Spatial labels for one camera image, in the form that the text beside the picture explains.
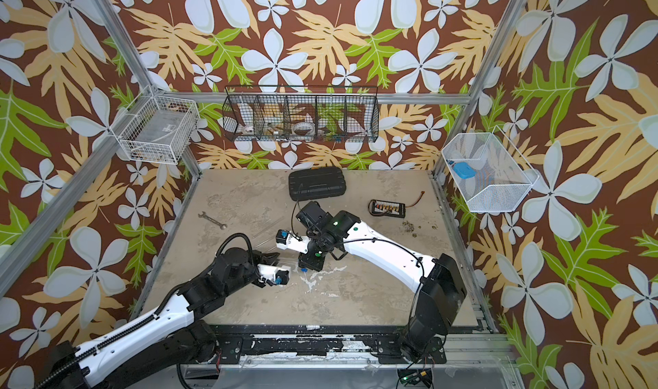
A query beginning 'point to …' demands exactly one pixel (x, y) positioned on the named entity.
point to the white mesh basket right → (503, 176)
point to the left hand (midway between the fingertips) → (277, 248)
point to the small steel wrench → (222, 226)
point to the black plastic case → (316, 182)
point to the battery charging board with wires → (384, 207)
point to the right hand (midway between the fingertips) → (298, 259)
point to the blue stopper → (304, 269)
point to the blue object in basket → (464, 170)
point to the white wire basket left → (162, 130)
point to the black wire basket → (301, 113)
